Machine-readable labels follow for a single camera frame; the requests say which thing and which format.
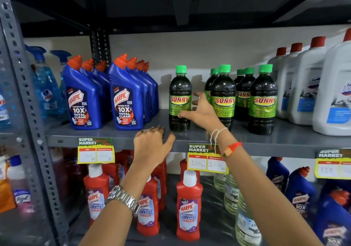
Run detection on grey metal shelf rack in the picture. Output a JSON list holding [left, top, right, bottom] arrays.
[[0, 0, 351, 246]]

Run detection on dark maroon bottles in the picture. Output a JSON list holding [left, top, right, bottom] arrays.
[[50, 147, 88, 203]]

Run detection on person's left forearm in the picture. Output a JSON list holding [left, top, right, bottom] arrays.
[[78, 163, 153, 246]]

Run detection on blue spray bottle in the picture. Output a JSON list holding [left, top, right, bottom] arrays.
[[26, 45, 62, 120], [0, 84, 13, 130], [50, 50, 72, 98]]

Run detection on clear bottle red cap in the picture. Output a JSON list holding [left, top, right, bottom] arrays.
[[235, 192, 263, 246], [214, 173, 227, 192], [224, 173, 241, 216]]

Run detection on pink bottle blue cap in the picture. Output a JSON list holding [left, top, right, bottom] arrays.
[[7, 155, 35, 213]]

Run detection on orange bottle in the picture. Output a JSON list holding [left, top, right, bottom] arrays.
[[0, 155, 16, 213]]

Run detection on white thread bracelet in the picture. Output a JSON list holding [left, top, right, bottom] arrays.
[[209, 127, 229, 155]]

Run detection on row of blue cleaner bottles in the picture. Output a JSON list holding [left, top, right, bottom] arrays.
[[62, 53, 159, 131], [265, 157, 351, 246]]

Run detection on black green-capped bottle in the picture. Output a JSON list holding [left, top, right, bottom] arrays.
[[248, 64, 278, 136], [210, 64, 236, 130], [169, 65, 192, 133]]

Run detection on red wristband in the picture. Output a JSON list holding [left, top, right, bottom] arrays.
[[222, 142, 243, 160]]

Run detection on person's left hand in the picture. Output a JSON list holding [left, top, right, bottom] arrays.
[[131, 126, 176, 170]]

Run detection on silver metal wristwatch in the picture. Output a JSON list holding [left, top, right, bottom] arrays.
[[105, 185, 141, 218]]

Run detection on person's right forearm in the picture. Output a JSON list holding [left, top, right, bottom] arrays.
[[212, 127, 324, 246]]

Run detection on row of red cleaner bottles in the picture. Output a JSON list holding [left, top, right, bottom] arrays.
[[83, 150, 204, 242]]

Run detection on yellow green price tag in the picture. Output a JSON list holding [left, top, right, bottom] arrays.
[[77, 136, 116, 165], [187, 143, 230, 175], [314, 148, 351, 180]]

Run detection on person's right hand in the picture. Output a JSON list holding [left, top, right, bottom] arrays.
[[178, 91, 228, 135]]

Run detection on white jug bottle red cap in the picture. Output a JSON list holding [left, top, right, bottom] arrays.
[[288, 36, 329, 126], [312, 28, 351, 137], [267, 47, 287, 74], [275, 42, 303, 120]]

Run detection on row of black bottles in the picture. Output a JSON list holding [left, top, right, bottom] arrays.
[[204, 67, 257, 122]]

